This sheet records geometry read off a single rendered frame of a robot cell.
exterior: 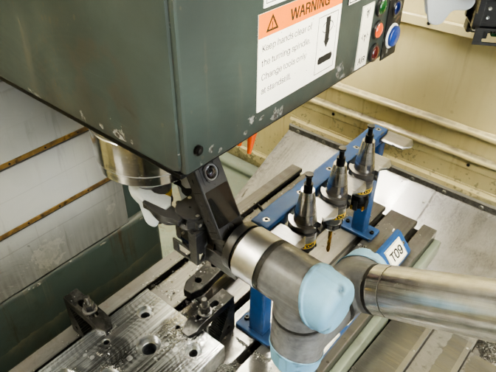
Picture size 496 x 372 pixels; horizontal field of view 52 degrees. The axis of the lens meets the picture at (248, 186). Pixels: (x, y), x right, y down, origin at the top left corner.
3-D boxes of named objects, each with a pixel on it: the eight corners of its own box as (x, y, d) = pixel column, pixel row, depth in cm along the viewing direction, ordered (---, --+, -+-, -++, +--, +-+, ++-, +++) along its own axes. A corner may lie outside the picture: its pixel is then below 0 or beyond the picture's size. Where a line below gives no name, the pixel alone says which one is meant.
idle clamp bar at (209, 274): (259, 250, 134) (260, 232, 130) (197, 314, 117) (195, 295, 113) (244, 242, 136) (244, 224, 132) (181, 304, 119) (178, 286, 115)
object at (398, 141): (416, 143, 119) (417, 140, 119) (406, 152, 116) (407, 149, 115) (390, 133, 123) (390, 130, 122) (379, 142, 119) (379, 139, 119)
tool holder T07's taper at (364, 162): (361, 159, 110) (365, 132, 106) (379, 167, 108) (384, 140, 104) (349, 167, 108) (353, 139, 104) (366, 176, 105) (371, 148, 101)
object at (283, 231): (311, 240, 92) (311, 238, 91) (294, 257, 89) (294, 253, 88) (280, 224, 95) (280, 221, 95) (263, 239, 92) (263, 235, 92)
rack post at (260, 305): (284, 333, 113) (292, 235, 95) (269, 350, 109) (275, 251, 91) (249, 311, 118) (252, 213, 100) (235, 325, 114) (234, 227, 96)
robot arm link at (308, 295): (318, 353, 61) (326, 308, 56) (250, 305, 67) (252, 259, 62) (353, 314, 66) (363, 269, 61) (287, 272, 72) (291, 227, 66)
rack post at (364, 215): (379, 232, 140) (400, 141, 122) (370, 243, 136) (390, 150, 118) (348, 217, 145) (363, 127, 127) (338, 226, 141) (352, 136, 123)
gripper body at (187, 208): (168, 247, 76) (226, 289, 70) (164, 203, 71) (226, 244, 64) (205, 223, 80) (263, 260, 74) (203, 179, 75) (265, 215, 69)
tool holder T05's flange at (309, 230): (301, 213, 99) (302, 203, 98) (326, 227, 96) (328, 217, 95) (280, 229, 96) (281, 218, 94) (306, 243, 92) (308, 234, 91)
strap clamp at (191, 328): (235, 327, 114) (234, 282, 105) (193, 367, 106) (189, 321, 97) (224, 319, 116) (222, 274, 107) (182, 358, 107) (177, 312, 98)
